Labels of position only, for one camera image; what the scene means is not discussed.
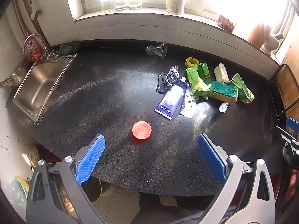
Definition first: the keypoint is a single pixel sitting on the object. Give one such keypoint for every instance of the stainless steel sink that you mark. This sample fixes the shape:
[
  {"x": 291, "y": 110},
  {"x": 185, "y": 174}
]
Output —
[{"x": 35, "y": 86}]

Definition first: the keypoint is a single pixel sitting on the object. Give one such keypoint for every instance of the crumpled blue foil wrapper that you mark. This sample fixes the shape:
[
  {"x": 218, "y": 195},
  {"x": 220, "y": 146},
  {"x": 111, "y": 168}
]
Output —
[{"x": 171, "y": 75}]

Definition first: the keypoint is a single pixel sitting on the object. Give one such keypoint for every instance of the yellow tape roll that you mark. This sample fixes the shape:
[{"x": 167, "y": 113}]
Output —
[{"x": 190, "y": 61}]

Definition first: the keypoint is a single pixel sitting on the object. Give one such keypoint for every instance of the green and yellow sponge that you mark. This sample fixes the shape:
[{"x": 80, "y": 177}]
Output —
[{"x": 223, "y": 91}]

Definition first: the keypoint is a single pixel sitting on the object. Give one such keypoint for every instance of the white plastic bottle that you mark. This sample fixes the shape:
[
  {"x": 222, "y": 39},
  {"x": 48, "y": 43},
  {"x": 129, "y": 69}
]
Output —
[{"x": 175, "y": 3}]

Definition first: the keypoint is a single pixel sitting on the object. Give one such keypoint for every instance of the crushed green carton piece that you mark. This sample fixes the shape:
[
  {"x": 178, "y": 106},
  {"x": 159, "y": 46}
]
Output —
[{"x": 240, "y": 86}]

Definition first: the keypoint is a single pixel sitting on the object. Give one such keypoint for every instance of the blue and white toothpaste tube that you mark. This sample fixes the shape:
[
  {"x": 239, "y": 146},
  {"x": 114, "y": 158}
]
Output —
[{"x": 169, "y": 102}]

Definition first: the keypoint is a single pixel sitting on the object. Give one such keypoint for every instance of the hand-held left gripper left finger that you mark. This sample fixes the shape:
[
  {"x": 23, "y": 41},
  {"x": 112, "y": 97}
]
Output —
[{"x": 91, "y": 158}]

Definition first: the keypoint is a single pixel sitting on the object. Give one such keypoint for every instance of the brown jar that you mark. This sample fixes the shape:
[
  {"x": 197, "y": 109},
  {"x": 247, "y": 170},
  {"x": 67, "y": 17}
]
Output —
[{"x": 257, "y": 36}]

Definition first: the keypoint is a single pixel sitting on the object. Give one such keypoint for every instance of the bag of dried red bits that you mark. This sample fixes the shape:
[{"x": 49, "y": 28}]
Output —
[{"x": 225, "y": 23}]

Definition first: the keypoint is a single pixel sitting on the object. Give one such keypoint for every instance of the red detergent bottle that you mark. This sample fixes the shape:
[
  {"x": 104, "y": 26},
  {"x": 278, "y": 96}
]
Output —
[{"x": 33, "y": 50}]

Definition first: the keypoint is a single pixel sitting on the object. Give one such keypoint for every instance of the torn green carton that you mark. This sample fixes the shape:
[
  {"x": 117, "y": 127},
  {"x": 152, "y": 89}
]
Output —
[{"x": 193, "y": 79}]

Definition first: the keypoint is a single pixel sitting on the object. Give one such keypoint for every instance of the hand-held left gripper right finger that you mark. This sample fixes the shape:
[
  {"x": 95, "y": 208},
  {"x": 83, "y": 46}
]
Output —
[{"x": 211, "y": 158}]

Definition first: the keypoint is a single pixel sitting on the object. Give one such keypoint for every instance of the silver blister pack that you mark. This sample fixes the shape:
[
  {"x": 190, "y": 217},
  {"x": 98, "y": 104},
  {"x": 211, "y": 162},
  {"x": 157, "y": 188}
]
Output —
[{"x": 188, "y": 108}]

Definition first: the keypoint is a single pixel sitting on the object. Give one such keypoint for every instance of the black framed wooden chair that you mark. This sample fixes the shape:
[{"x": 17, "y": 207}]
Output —
[{"x": 288, "y": 84}]

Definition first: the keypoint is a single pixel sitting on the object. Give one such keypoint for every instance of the black plastic clip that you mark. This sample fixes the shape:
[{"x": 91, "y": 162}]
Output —
[{"x": 160, "y": 84}]

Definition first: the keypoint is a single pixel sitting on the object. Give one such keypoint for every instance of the dark green cloth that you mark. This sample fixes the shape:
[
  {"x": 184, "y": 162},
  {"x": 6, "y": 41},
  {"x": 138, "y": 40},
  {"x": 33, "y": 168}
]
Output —
[{"x": 67, "y": 47}]

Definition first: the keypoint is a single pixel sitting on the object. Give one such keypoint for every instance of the white sponge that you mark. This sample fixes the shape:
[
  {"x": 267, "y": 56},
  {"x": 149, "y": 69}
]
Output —
[{"x": 222, "y": 73}]

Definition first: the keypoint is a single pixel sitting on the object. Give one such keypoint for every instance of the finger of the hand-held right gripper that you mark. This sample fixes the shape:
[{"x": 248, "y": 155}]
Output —
[
  {"x": 288, "y": 142},
  {"x": 292, "y": 122}
]

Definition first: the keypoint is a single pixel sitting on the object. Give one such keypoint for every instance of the green toy car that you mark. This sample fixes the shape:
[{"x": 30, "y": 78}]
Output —
[{"x": 203, "y": 71}]

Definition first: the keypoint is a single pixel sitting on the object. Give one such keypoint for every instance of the grey wall pipe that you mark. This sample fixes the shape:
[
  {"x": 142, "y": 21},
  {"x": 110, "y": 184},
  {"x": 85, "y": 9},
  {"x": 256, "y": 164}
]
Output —
[{"x": 38, "y": 25}]

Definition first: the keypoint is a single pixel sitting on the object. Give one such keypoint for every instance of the orange round lid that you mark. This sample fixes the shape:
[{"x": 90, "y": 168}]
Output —
[{"x": 142, "y": 130}]

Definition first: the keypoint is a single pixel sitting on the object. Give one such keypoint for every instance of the crumpled white paper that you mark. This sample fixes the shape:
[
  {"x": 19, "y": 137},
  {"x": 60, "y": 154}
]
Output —
[{"x": 223, "y": 107}]

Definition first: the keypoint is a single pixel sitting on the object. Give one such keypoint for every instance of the clear plastic cup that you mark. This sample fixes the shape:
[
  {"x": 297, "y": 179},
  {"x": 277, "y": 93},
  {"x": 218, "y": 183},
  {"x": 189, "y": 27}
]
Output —
[{"x": 158, "y": 50}]

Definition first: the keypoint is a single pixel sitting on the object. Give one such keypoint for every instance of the chrome faucet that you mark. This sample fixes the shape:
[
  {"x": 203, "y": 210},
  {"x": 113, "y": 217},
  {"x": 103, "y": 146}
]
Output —
[{"x": 32, "y": 36}]

